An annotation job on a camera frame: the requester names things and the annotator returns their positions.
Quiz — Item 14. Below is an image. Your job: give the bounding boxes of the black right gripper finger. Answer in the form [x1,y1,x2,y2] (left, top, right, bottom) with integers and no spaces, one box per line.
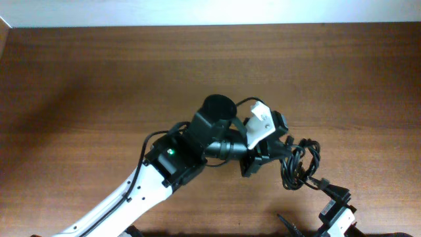
[277,213,305,237]
[324,184,351,205]

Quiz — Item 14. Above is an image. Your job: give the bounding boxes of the black cable bundle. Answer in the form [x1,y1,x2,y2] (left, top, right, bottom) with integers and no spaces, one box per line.
[279,135,332,192]

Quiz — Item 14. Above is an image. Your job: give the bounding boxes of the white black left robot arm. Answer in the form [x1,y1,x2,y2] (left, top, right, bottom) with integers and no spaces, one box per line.
[58,94,292,236]

